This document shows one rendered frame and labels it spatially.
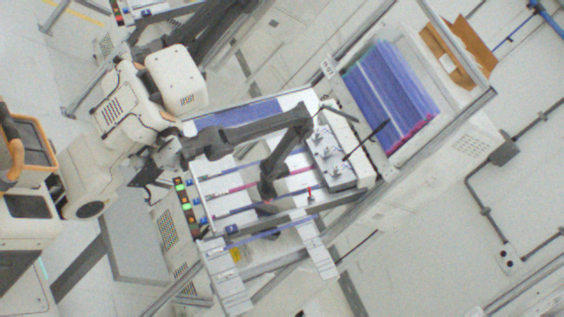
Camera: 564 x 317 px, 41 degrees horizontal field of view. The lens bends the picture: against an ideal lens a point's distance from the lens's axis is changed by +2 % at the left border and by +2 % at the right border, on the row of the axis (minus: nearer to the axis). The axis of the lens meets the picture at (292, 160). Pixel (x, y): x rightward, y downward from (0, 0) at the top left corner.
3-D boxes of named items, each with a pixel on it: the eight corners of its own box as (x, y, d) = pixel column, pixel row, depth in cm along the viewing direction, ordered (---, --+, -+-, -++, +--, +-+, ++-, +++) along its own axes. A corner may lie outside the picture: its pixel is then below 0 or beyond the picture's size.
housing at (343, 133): (357, 197, 332) (359, 179, 321) (316, 121, 360) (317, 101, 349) (373, 193, 334) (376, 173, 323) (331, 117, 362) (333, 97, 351)
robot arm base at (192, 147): (170, 130, 243) (185, 158, 238) (193, 123, 246) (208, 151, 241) (169, 145, 250) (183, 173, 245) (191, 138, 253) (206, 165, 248)
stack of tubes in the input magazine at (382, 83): (386, 155, 317) (432, 114, 306) (339, 76, 346) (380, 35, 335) (402, 161, 326) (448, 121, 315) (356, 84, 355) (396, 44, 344)
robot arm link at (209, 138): (192, 135, 246) (199, 148, 244) (220, 126, 250) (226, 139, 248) (189, 147, 254) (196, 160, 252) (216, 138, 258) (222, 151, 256)
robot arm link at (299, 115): (310, 92, 265) (322, 115, 262) (301, 111, 277) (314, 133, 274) (196, 129, 248) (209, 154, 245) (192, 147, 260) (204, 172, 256)
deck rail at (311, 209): (216, 244, 315) (215, 237, 310) (214, 240, 316) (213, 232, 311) (367, 197, 331) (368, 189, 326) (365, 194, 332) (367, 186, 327)
